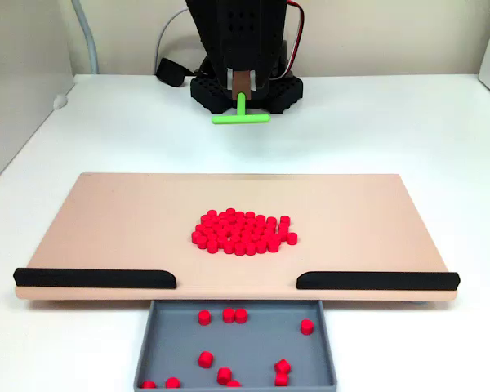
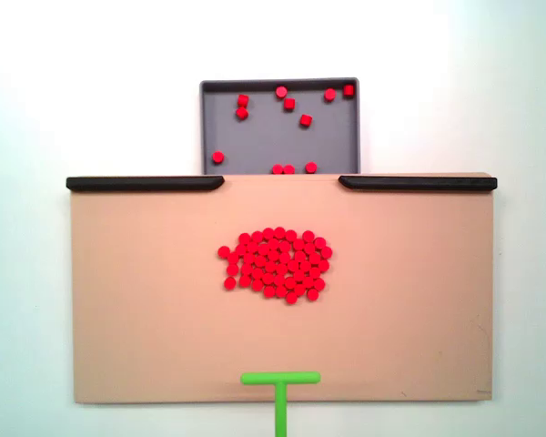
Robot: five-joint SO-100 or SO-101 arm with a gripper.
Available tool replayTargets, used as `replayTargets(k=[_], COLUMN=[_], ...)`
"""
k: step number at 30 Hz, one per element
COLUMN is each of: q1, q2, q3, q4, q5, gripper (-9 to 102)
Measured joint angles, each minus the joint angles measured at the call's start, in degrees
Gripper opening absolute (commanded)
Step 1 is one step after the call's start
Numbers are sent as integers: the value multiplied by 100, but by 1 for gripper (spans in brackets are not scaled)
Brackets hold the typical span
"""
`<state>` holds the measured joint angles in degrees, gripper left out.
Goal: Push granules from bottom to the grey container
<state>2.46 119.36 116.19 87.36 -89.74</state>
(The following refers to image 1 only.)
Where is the green T pusher brown handle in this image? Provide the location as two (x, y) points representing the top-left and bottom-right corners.
(211, 71), (270, 126)

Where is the red granule pile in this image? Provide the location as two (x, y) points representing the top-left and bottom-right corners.
(190, 207), (299, 257)

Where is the beige flat board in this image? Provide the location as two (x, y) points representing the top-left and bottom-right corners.
(14, 172), (461, 305)

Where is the grey shallow tray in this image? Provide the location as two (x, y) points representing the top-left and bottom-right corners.
(133, 299), (338, 391)

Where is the red white black servo cable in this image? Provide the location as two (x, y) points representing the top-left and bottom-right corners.
(284, 0), (306, 79)

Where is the thin white cable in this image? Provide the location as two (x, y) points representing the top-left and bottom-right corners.
(154, 6), (189, 77)

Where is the thick pale grey cable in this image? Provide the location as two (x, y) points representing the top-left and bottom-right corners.
(69, 0), (100, 75)

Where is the black edge rail strip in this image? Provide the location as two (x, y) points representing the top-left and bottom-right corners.
(296, 270), (461, 292)
(12, 267), (177, 290)

